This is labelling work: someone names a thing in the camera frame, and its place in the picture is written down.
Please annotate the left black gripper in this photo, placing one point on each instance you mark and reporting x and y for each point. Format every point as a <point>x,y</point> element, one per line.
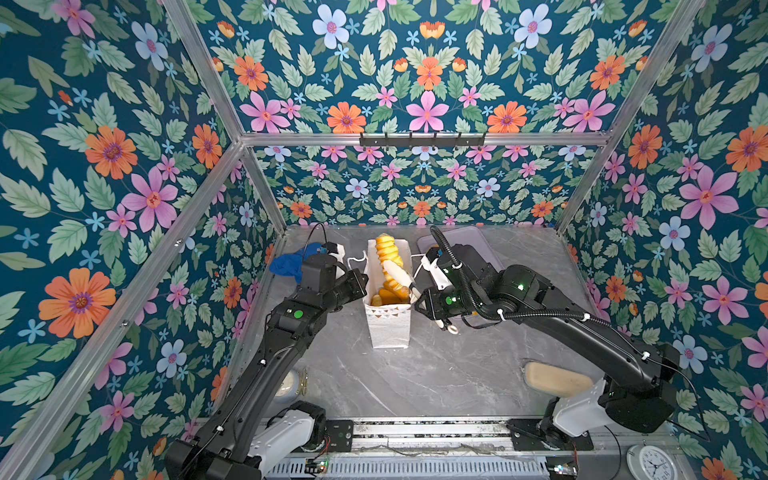
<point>359,285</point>

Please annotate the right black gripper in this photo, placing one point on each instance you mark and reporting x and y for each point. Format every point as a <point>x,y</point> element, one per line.
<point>428,300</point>

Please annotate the orange oval fake bread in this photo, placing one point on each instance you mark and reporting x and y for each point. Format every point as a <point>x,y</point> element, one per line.
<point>388,297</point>

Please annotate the twisted fake bread stick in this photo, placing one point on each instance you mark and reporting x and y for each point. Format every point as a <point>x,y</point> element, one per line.
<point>387,249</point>

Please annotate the white paper gift bag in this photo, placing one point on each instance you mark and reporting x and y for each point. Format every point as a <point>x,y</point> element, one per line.
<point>389,325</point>

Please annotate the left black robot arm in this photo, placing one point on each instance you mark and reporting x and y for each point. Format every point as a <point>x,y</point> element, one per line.
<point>232,444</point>

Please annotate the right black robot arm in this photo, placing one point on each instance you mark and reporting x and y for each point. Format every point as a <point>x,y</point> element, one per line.
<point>637,389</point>

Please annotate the blue cap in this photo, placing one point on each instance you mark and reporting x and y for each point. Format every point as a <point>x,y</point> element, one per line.
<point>290,265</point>

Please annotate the lavender plastic tray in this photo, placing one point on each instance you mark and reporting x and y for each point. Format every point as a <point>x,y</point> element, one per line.
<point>474,237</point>

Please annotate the small gold alarm clock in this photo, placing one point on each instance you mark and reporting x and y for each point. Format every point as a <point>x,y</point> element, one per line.
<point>294,386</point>

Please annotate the beige oval sponge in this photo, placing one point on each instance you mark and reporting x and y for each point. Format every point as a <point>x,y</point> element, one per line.
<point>554,380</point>

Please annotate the white analog clock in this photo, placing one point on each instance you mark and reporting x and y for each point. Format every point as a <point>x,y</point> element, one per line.
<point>647,462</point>

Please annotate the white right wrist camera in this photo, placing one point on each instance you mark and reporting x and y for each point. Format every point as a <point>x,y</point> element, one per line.
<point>438,275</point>

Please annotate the black hook rail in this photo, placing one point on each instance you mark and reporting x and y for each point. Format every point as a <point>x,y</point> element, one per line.
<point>408,140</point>

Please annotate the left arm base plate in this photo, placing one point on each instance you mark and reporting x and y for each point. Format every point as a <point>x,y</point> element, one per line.
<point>337,436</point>

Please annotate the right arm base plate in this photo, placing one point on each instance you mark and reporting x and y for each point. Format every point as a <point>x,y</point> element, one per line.
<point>536,434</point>

